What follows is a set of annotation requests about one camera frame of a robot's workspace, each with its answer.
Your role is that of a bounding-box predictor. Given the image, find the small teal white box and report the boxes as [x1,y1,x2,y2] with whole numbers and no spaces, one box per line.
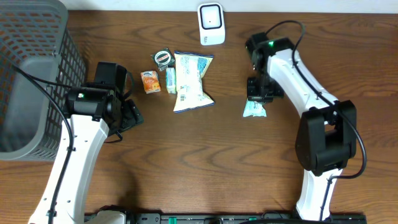
[166,67,177,94]

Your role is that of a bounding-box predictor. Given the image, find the white barcode scanner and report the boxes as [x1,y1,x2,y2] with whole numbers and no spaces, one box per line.
[197,2,226,45]

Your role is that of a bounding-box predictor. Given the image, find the dark green round-label packet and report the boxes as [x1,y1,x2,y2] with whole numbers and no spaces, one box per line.
[151,47,175,72]

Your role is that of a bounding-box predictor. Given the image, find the small orange juice box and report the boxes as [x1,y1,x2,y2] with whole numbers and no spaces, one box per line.
[141,71,161,94]

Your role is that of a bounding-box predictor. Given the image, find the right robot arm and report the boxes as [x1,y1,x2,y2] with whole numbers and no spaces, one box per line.
[246,34,356,221]

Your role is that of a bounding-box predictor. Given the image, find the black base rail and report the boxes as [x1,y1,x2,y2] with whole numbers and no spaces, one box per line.
[84,212,368,224]

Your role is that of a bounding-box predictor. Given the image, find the large white snack bag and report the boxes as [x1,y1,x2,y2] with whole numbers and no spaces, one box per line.
[174,51,215,113]

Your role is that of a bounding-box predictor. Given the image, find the grey plastic mesh basket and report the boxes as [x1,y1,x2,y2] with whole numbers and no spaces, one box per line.
[1,1,86,161]

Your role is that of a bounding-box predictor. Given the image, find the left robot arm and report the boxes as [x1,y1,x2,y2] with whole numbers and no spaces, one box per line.
[29,81,143,223]

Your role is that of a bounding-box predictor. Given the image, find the teal candy wrapper packet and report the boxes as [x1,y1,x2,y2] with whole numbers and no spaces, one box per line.
[243,100,267,118]

